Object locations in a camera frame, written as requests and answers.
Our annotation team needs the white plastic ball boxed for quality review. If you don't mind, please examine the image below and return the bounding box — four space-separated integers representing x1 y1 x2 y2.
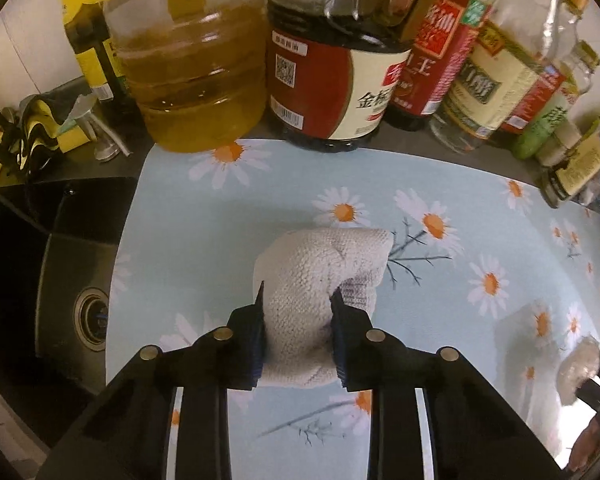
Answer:
556 336 600 405

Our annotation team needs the white knitted cloth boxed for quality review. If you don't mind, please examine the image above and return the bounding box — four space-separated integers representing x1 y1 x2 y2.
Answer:
252 228 393 389

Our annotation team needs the black kitchen sink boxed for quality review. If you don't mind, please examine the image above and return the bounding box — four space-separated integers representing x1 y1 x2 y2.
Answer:
0 177 137 446

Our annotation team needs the black kitchen faucet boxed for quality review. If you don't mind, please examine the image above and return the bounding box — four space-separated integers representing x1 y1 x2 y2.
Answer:
0 108 27 183

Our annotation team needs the floral blue table mat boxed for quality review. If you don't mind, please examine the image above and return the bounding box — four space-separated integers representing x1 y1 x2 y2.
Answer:
104 136 600 480

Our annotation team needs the sesame oil bottle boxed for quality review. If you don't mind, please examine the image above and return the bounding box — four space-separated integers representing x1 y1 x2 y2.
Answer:
540 119 600 209

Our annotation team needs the green label bottle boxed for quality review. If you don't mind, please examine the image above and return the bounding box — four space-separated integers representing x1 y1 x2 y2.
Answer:
510 39 600 162

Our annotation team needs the yellow green sponge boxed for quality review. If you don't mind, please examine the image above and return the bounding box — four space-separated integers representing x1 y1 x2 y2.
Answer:
56 116 91 154

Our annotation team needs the yellow black dish cloth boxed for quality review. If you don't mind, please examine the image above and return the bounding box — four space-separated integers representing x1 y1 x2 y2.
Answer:
16 94 68 180

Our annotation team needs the white vinegar bottle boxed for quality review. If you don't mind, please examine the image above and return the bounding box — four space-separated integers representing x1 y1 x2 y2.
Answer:
429 0 562 153

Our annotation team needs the large soy sauce jug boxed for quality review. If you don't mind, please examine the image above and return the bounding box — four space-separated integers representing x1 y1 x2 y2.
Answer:
266 0 434 153

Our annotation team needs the large cooking oil jug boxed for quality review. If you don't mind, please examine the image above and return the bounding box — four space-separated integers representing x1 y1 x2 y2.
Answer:
104 0 268 153

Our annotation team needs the red label clear bottle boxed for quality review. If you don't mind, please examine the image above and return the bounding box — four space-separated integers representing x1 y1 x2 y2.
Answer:
494 0 592 150

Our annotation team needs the red label sauce bottle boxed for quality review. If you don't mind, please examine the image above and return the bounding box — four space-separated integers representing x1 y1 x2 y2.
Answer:
384 0 494 131

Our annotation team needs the dark oil bottle yellow label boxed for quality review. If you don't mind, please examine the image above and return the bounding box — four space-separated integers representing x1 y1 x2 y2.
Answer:
61 0 129 104

